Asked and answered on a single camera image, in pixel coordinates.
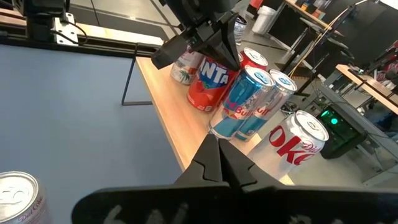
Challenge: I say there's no yellow cable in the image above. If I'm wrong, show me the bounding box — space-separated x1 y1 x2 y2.
287 6 351 77

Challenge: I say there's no black aluminium table frame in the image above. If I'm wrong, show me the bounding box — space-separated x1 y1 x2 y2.
0 29 164 60

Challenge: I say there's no blue beverage can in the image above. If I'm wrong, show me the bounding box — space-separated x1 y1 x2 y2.
208 65 276 140

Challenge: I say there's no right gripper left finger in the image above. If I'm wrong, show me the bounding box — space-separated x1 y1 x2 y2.
172 133 223 189

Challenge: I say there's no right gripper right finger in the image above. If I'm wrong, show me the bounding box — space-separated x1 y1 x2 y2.
217 138 285 190

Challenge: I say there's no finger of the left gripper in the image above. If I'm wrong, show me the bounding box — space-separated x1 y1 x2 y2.
198 14 243 73
150 33 192 70

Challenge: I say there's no blue silver Red Bull can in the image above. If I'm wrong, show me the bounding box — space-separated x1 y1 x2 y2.
236 68 299 141

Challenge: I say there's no white bucket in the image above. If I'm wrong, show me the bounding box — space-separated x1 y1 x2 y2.
251 5 277 35

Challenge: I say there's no blue table mat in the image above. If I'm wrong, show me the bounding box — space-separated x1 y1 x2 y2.
0 43 184 224

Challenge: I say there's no wooden desk black frame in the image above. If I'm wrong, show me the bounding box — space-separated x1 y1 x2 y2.
284 0 346 38
335 63 398 116

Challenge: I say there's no silver Diet Coke can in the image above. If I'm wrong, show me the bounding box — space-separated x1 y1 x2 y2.
0 170 50 224
247 110 330 181

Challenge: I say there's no red Fanta strawberry can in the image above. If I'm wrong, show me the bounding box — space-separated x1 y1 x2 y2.
241 47 269 71
187 55 240 113

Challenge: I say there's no wooden shelf black metal frame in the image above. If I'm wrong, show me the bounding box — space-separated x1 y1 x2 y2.
121 43 295 186

